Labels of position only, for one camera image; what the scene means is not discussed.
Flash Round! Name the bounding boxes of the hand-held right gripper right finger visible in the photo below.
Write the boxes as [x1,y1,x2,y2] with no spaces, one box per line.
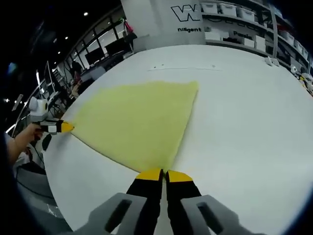
[166,170,266,235]

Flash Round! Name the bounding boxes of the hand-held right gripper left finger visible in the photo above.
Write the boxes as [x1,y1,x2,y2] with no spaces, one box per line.
[73,168,164,235]

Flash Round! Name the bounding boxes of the yellow garment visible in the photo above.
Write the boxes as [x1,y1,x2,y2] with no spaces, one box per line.
[73,80,200,173]

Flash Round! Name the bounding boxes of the person's left hand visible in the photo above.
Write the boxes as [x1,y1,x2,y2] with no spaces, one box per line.
[23,123,44,142]

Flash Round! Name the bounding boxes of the black clamp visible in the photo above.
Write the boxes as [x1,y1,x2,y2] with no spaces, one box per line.
[42,134,52,150]

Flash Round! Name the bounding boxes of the desk with black panel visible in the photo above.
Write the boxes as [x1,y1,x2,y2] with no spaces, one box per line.
[80,56,124,79]

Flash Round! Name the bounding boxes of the black computer monitor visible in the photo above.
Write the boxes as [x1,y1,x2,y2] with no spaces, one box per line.
[104,40,126,57]
[84,46,104,65]

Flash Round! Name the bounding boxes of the hanging pink and dark bags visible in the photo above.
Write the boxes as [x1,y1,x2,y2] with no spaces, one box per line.
[123,19,138,43]

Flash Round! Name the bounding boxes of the white marked strip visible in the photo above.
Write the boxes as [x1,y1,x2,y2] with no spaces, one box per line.
[146,64,224,72]

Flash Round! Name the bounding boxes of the white clamp base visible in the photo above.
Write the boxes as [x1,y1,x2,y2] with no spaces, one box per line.
[265,56,280,67]

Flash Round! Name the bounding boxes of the flat white box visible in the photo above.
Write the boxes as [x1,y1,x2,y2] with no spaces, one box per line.
[204,26,223,41]

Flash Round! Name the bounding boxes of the pile of assorted items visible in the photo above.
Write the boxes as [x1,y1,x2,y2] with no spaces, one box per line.
[290,65,313,96]

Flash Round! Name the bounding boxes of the tall white box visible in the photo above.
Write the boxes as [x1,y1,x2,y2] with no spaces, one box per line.
[255,35,267,51]

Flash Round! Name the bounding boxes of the grey metal shelving unit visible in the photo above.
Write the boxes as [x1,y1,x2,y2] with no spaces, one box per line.
[199,0,313,71]

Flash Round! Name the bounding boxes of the grey pole stand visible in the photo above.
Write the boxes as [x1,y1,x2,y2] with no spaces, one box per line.
[268,2,279,59]

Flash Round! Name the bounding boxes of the row of white storage bins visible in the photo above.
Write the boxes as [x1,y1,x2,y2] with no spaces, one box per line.
[200,1,310,59]

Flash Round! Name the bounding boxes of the white metal frame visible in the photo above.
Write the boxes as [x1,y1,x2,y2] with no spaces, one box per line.
[35,61,61,103]

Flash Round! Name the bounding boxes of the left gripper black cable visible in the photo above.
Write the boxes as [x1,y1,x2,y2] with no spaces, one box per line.
[31,143,46,164]

